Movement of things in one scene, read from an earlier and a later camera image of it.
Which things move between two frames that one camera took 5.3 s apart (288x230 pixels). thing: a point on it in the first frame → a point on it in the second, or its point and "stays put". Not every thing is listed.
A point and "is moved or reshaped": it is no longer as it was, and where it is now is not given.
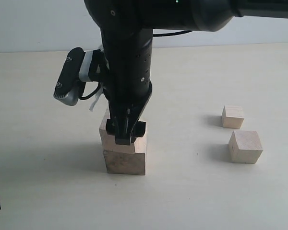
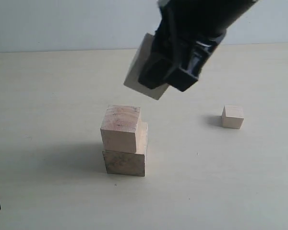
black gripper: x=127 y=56 → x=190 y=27
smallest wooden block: x=233 y=116 stays put
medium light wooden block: x=245 y=147 is moved or reshaped
